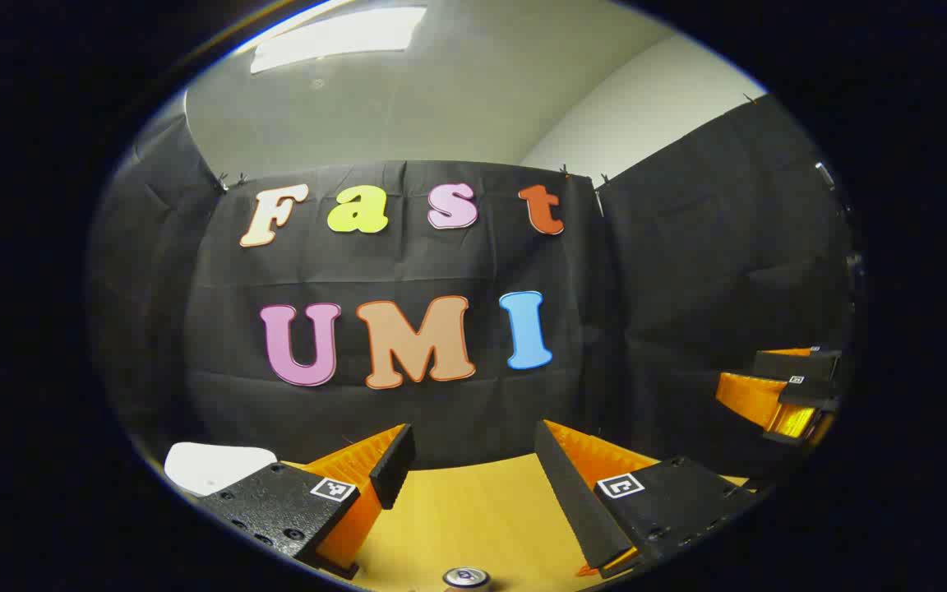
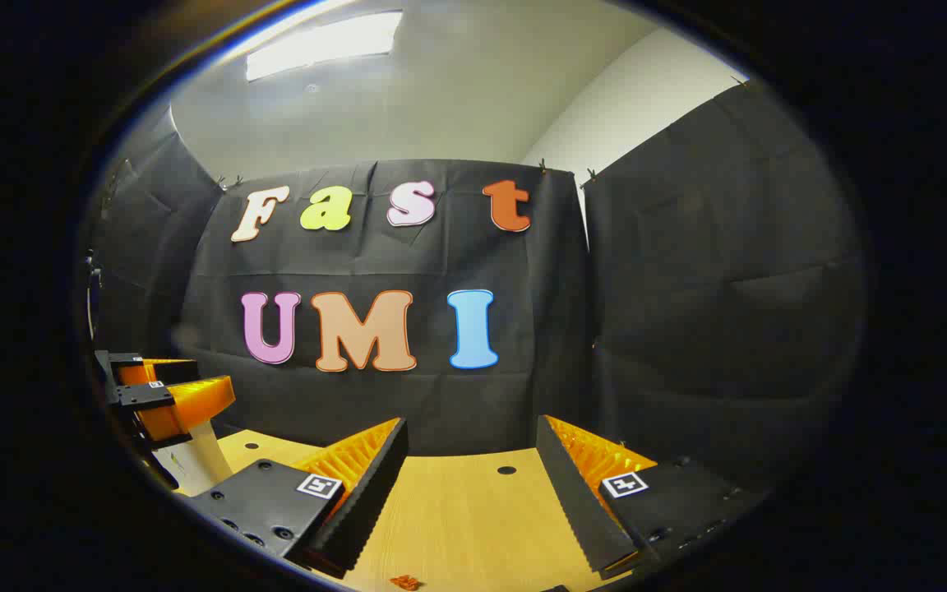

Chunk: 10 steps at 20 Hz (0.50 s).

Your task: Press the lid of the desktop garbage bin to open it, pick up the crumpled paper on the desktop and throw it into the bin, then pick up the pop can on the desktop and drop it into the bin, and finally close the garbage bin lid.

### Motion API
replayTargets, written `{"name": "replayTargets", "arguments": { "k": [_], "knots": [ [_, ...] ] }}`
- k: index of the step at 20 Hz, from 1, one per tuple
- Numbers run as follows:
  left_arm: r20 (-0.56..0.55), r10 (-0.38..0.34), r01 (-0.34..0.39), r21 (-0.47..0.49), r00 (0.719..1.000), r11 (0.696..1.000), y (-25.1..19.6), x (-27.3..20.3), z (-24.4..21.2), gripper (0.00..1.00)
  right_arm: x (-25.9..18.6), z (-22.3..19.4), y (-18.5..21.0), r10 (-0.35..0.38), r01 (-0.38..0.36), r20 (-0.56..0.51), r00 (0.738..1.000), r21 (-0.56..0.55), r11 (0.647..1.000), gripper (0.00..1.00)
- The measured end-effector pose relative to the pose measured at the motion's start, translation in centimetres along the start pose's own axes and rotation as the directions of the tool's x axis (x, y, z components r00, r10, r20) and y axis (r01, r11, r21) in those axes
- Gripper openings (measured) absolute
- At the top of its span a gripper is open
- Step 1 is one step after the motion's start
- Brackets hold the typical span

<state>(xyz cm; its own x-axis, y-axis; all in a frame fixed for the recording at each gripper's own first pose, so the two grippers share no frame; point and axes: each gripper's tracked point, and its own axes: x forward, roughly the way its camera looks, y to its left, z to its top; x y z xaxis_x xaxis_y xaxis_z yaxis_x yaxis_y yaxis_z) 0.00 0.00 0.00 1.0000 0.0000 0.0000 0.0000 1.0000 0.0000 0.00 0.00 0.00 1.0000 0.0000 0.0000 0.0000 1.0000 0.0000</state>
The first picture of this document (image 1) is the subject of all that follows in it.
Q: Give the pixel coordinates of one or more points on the black backdrop cloth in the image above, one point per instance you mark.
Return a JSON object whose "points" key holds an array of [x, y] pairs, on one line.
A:
{"points": [[441, 411]]}

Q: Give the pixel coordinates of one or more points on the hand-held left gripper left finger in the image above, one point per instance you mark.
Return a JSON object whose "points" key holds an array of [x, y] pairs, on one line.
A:
{"points": [[395, 464]]}

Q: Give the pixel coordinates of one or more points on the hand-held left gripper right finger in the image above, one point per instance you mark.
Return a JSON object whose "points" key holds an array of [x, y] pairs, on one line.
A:
{"points": [[572, 501]]}

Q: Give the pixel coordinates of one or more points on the wooden desktop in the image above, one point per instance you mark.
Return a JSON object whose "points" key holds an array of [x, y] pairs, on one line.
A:
{"points": [[482, 518]]}

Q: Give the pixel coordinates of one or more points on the silver blue pop can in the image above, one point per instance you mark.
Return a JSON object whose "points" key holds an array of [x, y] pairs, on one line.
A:
{"points": [[466, 579]]}

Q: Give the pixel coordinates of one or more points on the white desktop garbage bin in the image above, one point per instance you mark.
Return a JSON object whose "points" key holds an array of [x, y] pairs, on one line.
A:
{"points": [[210, 469]]}

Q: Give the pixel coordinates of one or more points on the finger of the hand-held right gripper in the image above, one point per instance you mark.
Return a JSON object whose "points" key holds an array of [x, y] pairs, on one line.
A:
{"points": [[802, 364], [757, 399]]}

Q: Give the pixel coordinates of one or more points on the ceiling light panel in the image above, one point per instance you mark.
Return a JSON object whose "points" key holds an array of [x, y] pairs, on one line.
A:
{"points": [[342, 37]]}

